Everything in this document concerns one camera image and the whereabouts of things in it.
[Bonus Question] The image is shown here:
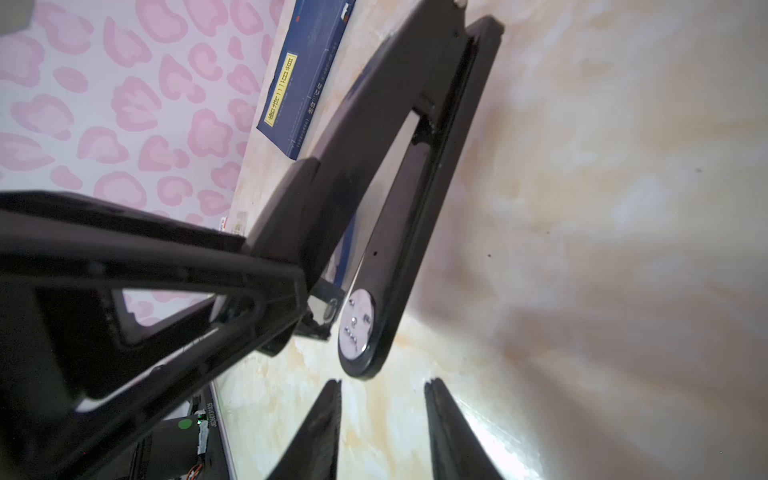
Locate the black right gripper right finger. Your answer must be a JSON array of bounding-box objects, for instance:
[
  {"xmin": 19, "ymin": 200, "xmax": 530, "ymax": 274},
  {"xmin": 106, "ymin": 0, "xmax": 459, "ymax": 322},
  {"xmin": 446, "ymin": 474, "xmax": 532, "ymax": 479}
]
[{"xmin": 424, "ymin": 378, "xmax": 501, "ymax": 480}]

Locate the dark blue booklet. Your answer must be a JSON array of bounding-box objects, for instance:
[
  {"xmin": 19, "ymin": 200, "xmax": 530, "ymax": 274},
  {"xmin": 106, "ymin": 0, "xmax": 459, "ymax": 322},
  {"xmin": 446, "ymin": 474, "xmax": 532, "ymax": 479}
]
[{"xmin": 257, "ymin": 0, "xmax": 356, "ymax": 160}]

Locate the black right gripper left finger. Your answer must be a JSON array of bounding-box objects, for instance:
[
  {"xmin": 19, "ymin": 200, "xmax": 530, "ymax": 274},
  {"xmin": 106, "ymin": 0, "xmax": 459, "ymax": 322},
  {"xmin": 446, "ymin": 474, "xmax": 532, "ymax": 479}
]
[{"xmin": 268, "ymin": 380, "xmax": 342, "ymax": 480}]

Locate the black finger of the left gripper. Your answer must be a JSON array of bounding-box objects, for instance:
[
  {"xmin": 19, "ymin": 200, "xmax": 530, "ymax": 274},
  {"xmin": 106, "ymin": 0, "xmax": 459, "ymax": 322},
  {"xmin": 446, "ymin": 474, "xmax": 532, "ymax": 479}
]
[{"xmin": 1, "ymin": 191, "xmax": 307, "ymax": 479}]

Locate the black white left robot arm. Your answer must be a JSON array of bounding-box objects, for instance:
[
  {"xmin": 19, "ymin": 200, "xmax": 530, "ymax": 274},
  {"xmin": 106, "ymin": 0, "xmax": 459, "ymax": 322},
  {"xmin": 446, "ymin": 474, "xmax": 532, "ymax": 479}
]
[{"xmin": 1, "ymin": 191, "xmax": 350, "ymax": 479}]

